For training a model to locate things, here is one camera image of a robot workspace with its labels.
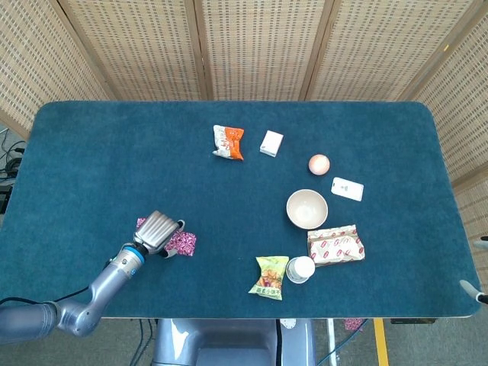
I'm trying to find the woven bamboo folding screen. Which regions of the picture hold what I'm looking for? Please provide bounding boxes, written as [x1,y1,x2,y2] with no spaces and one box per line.
[0,0,488,233]

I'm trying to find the dark floor cable bundle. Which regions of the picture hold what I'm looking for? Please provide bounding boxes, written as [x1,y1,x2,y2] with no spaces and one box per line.
[131,319,158,366]

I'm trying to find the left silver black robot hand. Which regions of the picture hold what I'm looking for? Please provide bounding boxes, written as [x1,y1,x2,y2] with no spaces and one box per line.
[133,210,187,259]

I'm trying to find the orange white snack bag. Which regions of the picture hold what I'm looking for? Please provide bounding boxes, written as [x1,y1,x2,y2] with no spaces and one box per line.
[212,124,246,162]

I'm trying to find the black under-table bracket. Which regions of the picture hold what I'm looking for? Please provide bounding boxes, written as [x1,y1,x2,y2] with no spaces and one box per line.
[390,318,436,326]

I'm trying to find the black box device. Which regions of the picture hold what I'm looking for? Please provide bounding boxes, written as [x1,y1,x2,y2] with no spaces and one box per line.
[0,184,14,214]

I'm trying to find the peach coloured ball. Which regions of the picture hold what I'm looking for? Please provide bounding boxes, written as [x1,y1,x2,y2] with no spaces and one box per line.
[308,153,332,176]

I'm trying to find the black cable bundle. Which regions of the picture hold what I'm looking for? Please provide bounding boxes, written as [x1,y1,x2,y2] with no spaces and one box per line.
[0,129,27,184]

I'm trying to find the beige bowl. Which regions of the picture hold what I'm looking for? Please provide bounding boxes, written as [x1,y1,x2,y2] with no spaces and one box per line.
[286,188,329,230]

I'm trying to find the grey robot torso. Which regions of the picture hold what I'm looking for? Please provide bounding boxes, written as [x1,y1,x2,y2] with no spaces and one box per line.
[151,318,317,366]

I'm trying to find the blue floor cable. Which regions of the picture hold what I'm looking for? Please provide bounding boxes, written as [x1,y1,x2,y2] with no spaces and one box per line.
[316,319,370,365]

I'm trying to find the green vegetable biscuit bag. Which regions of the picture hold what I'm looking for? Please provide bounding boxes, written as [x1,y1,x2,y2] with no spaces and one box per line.
[248,255,290,302]

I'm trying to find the small white box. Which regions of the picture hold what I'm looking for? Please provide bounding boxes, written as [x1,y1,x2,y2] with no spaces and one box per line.
[259,130,284,158]

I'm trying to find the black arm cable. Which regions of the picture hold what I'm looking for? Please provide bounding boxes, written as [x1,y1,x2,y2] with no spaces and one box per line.
[0,286,95,307]

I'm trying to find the white paper cup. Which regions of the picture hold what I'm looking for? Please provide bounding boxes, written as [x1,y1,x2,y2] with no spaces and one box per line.
[285,255,316,285]

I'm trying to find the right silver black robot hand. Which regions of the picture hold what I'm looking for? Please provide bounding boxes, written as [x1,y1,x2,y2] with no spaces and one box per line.
[459,235,488,304]

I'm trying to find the blue felt table cover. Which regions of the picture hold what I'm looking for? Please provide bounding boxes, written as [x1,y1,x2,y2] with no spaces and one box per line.
[0,100,482,320]

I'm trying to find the yellow floor tape strip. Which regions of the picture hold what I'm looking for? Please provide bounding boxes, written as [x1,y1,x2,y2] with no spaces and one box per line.
[373,318,390,366]

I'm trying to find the red white snack bag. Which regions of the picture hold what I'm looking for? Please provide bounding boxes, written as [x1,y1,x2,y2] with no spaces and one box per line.
[307,223,366,268]

